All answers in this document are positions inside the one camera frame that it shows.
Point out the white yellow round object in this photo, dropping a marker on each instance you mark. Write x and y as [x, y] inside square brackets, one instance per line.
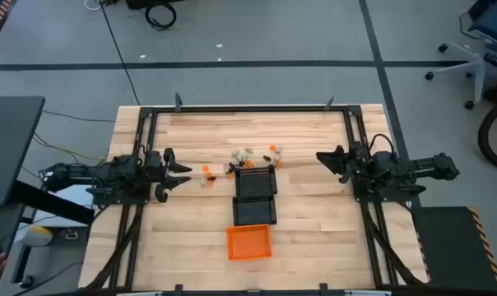
[36, 235]

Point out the black caster wheel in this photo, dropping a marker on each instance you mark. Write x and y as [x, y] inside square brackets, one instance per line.
[26, 281]

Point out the metal buckle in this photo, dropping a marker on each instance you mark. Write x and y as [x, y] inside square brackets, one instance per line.
[69, 234]

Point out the white office chair blue seat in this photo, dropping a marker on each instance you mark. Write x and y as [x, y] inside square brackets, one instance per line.
[477, 66]

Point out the black desk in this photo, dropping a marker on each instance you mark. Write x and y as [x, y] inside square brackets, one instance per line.
[10, 148]
[1, 222]

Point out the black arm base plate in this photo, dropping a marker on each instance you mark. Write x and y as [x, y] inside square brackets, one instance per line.
[108, 200]
[370, 196]

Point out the black plastic basket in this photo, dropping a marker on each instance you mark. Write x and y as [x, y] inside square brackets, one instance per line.
[253, 211]
[254, 183]

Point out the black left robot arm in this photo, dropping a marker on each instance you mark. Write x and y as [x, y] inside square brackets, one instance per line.
[112, 170]

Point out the black metal beam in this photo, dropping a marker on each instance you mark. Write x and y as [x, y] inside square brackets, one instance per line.
[51, 202]

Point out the orange plastic basket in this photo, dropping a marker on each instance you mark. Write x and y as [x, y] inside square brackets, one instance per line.
[248, 242]

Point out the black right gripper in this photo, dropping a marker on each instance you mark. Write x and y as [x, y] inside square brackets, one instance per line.
[357, 162]

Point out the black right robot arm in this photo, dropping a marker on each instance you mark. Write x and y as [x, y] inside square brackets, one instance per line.
[421, 166]

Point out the white box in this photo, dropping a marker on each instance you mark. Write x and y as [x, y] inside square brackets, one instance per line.
[80, 196]

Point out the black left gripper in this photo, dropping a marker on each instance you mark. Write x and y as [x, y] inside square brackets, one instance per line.
[154, 168]

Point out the black floor equipment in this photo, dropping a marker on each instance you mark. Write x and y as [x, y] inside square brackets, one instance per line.
[150, 3]

